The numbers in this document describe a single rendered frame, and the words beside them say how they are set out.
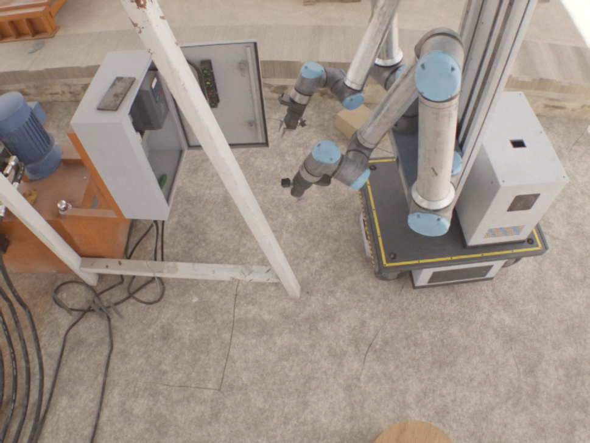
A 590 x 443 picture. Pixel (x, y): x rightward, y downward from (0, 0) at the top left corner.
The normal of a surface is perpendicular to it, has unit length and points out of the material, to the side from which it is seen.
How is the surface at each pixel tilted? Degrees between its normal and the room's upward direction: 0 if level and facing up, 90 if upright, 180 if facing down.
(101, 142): 90
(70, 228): 90
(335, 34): 0
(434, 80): 83
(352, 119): 0
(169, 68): 93
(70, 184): 0
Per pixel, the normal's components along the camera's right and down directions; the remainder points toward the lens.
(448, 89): -0.36, 0.72
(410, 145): -0.05, -0.55
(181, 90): -0.08, 0.87
